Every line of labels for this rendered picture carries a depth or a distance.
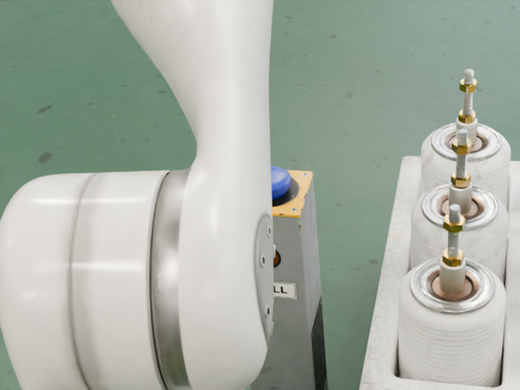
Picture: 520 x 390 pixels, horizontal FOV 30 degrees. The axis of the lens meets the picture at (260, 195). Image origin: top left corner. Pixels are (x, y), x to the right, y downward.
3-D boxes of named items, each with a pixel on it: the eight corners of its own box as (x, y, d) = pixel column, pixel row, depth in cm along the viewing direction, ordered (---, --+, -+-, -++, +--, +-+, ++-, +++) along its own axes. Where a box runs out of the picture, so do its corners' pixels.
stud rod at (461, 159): (453, 194, 96) (455, 129, 92) (461, 191, 96) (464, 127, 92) (458, 199, 95) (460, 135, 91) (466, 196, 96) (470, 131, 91)
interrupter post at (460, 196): (442, 210, 97) (443, 183, 95) (458, 200, 98) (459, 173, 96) (460, 220, 96) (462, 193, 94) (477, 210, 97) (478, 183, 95)
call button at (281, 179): (287, 208, 89) (285, 190, 88) (245, 206, 90) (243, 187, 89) (295, 183, 92) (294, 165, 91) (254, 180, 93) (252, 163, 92)
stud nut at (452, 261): (461, 253, 86) (461, 245, 86) (466, 265, 85) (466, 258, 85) (439, 255, 86) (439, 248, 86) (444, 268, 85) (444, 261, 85)
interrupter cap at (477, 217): (405, 211, 98) (405, 205, 97) (455, 179, 101) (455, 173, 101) (463, 244, 93) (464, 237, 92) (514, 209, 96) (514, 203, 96)
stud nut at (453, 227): (463, 219, 84) (463, 211, 84) (467, 231, 83) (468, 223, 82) (440, 222, 84) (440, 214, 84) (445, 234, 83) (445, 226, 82)
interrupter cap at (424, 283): (481, 257, 91) (481, 251, 90) (505, 311, 85) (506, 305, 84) (401, 267, 91) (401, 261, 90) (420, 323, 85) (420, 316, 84)
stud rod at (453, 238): (456, 270, 87) (459, 203, 83) (459, 277, 86) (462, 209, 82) (445, 271, 87) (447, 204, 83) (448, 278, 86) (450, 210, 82)
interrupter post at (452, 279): (461, 278, 89) (462, 250, 87) (468, 295, 87) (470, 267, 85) (435, 282, 89) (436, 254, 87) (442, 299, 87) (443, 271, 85)
